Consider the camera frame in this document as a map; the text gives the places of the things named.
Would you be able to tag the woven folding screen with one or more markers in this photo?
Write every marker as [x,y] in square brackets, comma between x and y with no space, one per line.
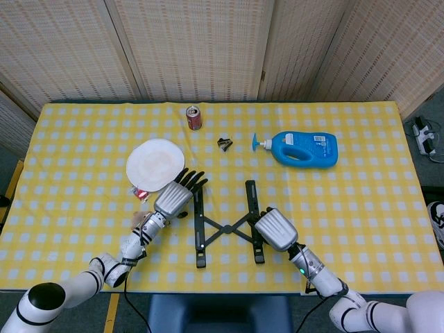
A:
[194,45]

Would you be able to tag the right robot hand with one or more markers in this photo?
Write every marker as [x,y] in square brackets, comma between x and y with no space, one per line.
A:
[277,229]

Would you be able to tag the red soda can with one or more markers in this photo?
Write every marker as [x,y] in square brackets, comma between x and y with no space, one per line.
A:
[194,119]

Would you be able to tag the small red snack packet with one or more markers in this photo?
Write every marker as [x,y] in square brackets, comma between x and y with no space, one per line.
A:
[140,194]

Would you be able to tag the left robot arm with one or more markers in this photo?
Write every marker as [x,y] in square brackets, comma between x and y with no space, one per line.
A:
[104,270]

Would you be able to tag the white power strip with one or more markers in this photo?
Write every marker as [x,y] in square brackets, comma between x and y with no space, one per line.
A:
[424,137]

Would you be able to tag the white paper plate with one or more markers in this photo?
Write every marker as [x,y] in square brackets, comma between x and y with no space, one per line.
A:
[152,163]

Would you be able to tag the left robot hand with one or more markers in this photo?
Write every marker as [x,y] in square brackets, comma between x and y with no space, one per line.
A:
[171,199]

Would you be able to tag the black folding stand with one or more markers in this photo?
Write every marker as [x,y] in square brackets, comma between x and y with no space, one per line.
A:
[226,229]

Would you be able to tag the black binder clip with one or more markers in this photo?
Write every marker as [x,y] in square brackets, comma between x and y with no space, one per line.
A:
[224,144]

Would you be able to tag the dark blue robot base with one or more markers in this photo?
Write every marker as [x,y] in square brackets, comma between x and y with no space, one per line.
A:
[218,315]

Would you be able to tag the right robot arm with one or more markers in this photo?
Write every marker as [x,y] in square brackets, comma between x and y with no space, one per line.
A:
[326,277]

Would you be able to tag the yellow checkered tablecloth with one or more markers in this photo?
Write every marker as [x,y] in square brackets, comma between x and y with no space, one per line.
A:
[347,215]

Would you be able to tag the blue pump detergent bottle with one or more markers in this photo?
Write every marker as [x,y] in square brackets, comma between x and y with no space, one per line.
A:
[312,145]

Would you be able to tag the white black sneaker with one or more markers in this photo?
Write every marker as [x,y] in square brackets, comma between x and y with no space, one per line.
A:
[437,218]

